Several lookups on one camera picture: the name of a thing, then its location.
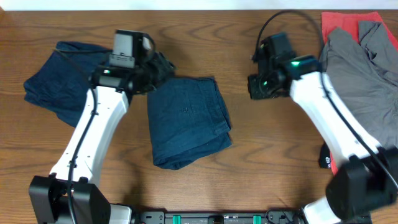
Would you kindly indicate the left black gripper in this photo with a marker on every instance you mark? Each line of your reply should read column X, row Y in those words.
column 165, row 71

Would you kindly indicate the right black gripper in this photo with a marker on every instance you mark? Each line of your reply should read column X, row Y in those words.
column 254, row 91

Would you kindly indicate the dark blue denim shorts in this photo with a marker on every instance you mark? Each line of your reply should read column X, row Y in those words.
column 188, row 120

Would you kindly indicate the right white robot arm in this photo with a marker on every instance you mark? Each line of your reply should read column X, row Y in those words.
column 366, row 179

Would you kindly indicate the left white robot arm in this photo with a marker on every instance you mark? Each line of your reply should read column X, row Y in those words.
column 70, row 193

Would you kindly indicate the black garment with logo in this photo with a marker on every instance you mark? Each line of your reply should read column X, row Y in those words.
column 324, row 160

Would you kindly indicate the grey shirt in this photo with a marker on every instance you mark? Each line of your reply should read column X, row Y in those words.
column 367, row 81

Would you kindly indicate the red garment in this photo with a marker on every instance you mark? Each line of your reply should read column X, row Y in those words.
column 345, row 21

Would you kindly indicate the folded dark navy garment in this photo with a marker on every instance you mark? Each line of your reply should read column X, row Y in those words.
column 61, row 85

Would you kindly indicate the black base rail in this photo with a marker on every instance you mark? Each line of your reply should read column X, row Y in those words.
column 275, row 216

